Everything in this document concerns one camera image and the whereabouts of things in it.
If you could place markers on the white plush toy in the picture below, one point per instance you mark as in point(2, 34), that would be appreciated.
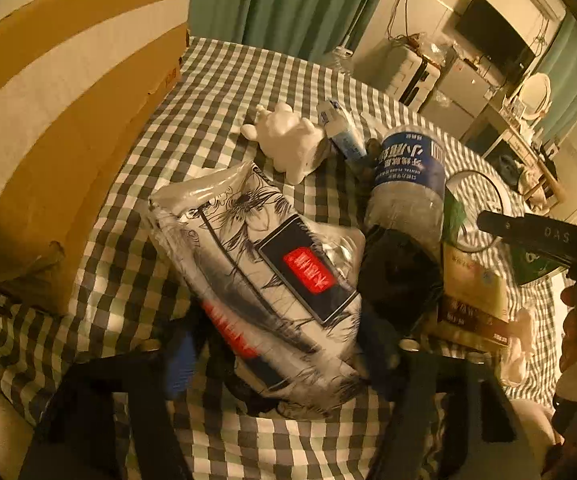
point(288, 140)

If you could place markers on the brown paper box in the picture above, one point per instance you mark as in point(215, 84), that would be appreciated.
point(473, 285)

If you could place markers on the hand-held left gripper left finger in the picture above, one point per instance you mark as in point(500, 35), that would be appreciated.
point(181, 360)

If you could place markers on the black television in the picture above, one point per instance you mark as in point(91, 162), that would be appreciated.
point(493, 30)

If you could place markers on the black white printed snack bag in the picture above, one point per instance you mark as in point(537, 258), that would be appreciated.
point(228, 230)

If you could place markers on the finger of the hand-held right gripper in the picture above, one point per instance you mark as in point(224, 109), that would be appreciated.
point(523, 232)

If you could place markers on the blue white tissue pack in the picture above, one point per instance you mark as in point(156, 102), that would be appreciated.
point(343, 132)

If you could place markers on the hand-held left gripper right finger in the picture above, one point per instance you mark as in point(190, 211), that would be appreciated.
point(418, 385)

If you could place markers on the white dressing table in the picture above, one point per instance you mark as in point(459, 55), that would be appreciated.
point(513, 145)

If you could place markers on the narrow green curtain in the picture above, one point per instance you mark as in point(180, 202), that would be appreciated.
point(566, 75)

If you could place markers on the grey mini fridge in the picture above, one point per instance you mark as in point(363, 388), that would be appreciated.
point(458, 95)

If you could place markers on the brown cardboard box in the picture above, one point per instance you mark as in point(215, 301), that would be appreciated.
point(68, 135)

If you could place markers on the crumpled white tissue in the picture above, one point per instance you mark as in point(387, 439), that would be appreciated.
point(518, 345)

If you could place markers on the white suitcase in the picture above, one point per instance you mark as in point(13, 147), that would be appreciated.
point(406, 72)

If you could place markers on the white oval mirror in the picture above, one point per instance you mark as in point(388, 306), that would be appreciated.
point(533, 95)

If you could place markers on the wide green curtain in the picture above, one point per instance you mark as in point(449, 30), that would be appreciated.
point(268, 5)

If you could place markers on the plastic water bottle blue label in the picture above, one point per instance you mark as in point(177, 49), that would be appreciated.
point(403, 180)

